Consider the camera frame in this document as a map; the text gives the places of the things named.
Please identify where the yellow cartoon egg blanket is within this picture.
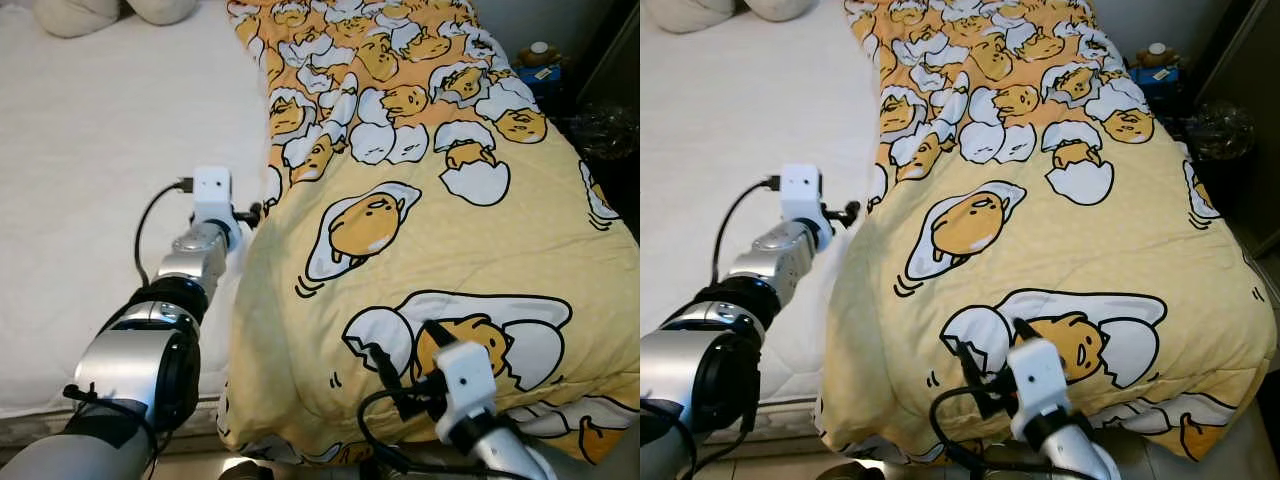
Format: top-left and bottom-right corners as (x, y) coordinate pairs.
(216, 0), (641, 468)
(814, 0), (1280, 468)

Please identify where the white quilted mattress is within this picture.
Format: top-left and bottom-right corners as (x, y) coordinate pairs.
(0, 0), (273, 443)
(640, 0), (889, 433)

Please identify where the beige plush toy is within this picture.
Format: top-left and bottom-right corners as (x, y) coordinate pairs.
(33, 0), (198, 40)
(648, 0), (817, 35)

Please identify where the small brown blue toy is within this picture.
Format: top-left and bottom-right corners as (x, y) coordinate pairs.
(514, 41), (563, 89)
(1134, 41), (1183, 89)

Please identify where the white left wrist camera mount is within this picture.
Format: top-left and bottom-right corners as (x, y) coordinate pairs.
(191, 167), (242, 253)
(779, 164), (837, 253)

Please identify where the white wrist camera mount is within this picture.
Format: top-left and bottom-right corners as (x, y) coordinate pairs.
(191, 167), (242, 253)
(1006, 337), (1072, 448)
(779, 164), (837, 253)
(431, 341), (502, 448)

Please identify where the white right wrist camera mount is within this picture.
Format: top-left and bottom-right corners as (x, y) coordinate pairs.
(1006, 337), (1072, 448)
(431, 341), (502, 448)

